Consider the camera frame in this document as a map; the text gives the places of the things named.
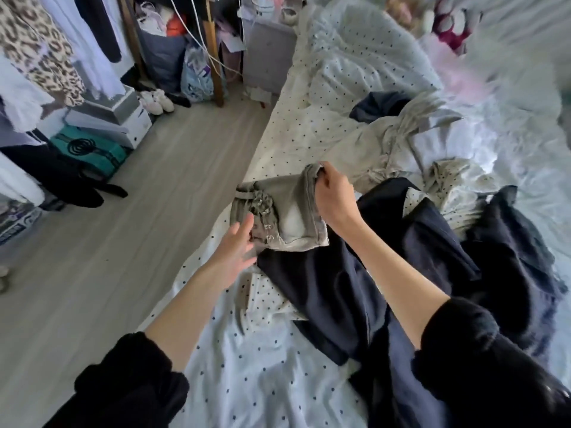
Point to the person's right hand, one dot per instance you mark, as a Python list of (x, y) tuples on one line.
[(337, 200)]

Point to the person's left hand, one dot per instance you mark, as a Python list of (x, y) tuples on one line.
[(236, 254)]

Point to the grey denim shorts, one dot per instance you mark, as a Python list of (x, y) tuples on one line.
[(290, 214)]

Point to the cream printed pyjama trousers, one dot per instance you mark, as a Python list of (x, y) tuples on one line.
[(375, 142)]

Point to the blue denim jeans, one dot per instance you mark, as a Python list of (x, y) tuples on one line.
[(379, 104)]

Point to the cream polka dot pants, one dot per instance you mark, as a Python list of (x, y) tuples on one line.
[(455, 187)]

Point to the dark navy jeans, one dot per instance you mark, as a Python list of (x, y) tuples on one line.
[(517, 263)]

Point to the person's left forearm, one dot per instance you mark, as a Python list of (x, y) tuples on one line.
[(187, 312)]

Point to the person's right forearm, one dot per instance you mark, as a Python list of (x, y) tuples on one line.
[(392, 276)]

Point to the white dotted bed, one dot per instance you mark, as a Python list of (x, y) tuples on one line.
[(268, 370)]

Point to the grey bedside cabinet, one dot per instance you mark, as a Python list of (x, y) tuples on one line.
[(268, 53)]

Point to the white shoe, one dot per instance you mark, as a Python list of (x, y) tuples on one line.
[(166, 100), (150, 104)]

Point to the pink pillow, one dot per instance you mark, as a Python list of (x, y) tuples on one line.
[(455, 75)]

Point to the teal green box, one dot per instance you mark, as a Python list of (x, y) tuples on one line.
[(89, 149)]

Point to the blue patterned bag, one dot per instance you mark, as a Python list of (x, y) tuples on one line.
[(196, 75)]

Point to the white cardboard box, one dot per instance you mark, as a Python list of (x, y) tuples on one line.
[(111, 116)]

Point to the beige plush toy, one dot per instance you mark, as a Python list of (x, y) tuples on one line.
[(406, 13)]

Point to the black hanging trousers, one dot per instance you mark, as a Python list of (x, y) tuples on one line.
[(53, 173)]

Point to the dark red fabric item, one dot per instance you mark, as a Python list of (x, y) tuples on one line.
[(455, 35)]

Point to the dark blue bin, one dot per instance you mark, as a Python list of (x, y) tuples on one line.
[(161, 58)]

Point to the colourful poster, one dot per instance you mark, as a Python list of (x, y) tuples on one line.
[(16, 220)]

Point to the white hanging garment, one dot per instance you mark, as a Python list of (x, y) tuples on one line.
[(89, 58), (18, 93)]

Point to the black hanging garment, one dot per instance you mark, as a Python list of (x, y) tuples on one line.
[(98, 26)]

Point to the leopard print hanging garment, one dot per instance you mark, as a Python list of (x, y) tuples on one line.
[(45, 49)]

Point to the wooden post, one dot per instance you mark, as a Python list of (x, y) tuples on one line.
[(214, 58)]

